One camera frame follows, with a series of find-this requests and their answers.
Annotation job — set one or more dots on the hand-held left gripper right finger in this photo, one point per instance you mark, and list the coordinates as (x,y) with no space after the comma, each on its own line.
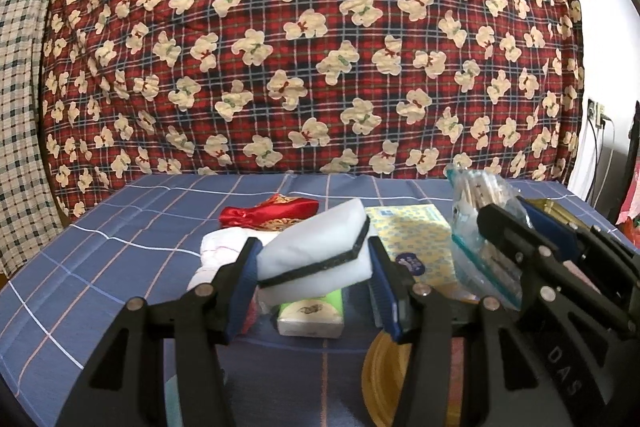
(386,294)

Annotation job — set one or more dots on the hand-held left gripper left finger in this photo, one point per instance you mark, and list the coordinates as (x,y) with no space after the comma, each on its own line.
(242,289)

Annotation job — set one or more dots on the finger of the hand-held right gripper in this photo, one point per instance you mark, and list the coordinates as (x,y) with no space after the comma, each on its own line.
(547,222)
(505,232)

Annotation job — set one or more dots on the rectangular gold tin box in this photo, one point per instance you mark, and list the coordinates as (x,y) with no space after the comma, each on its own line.
(555,206)

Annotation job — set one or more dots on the clear bag of cotton swabs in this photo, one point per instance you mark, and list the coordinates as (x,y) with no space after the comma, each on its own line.
(475,267)

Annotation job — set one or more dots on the white sponge with black layer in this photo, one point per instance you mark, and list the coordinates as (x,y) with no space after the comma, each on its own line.
(310,237)

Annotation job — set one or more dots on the white cloth with pink trim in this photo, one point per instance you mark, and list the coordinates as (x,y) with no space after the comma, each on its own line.
(220,249)

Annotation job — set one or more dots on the yellow patterned tissue pack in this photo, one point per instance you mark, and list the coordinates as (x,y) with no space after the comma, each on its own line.
(415,232)

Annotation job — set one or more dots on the small green white tissue packet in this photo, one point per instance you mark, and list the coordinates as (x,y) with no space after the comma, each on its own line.
(310,314)

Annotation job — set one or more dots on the pink red cloth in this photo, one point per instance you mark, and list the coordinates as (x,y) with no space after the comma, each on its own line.
(631,207)

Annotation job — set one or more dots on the blue checked bedsheet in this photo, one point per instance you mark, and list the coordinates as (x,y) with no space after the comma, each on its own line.
(125,232)

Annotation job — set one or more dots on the red plaid bear-print blanket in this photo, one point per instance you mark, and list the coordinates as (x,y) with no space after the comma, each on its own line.
(300,57)

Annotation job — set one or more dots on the cream dark checked hanging cloth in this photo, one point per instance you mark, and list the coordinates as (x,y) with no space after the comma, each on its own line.
(20,107)

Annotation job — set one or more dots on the white wall socket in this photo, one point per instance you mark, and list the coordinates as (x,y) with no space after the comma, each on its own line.
(596,111)

